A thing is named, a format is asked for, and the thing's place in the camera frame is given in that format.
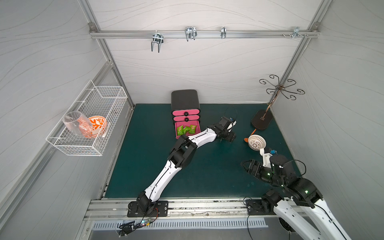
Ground green cookie packet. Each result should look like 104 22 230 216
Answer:
177 125 184 136
189 125 197 135
183 126 191 134

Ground black mug tree stand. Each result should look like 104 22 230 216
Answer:
251 74 306 131

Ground aluminium cross rail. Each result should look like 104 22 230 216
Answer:
90 29 321 40

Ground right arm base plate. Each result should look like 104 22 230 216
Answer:
245 199 271 216

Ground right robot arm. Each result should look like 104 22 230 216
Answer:
241 154 350 240

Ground electronics cable bundle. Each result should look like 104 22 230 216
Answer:
116 209 160 238

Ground orange spoon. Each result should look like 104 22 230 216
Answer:
244 129 257 143

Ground metal hook left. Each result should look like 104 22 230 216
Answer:
151 33 164 53

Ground green table mat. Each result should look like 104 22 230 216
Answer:
104 103 302 199

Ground metal hook small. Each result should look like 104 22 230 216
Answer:
221 27 227 39

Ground white patterned bowl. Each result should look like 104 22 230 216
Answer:
248 135 267 151

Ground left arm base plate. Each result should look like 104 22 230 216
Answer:
127 201 169 218

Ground metal hook right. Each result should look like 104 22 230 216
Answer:
282 27 309 39

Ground orange patterned bowl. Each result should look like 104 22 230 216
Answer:
83 116 108 139

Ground metal hook middle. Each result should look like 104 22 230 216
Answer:
185 27 197 42

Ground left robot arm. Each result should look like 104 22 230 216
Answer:
137 121 237 216

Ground black pink drawer cabinet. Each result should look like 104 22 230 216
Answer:
171 90 201 139

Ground white wire basket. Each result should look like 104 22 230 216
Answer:
46 81 127 156

